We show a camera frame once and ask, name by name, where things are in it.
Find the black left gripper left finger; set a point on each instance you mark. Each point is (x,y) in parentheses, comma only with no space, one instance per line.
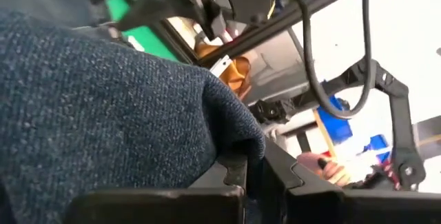
(155,206)

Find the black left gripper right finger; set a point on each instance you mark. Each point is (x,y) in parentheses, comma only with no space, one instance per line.
(361,208)

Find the dark blue denim jeans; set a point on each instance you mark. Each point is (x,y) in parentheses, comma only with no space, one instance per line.
(103,113)

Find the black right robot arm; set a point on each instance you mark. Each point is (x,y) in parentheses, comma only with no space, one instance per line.
(401,124)

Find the blue plastic bin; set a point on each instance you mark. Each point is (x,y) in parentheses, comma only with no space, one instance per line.
(336,127)

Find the green table mat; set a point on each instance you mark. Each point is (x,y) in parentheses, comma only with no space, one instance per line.
(144,39)

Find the person's hand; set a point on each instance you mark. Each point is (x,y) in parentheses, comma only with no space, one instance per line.
(336,176)

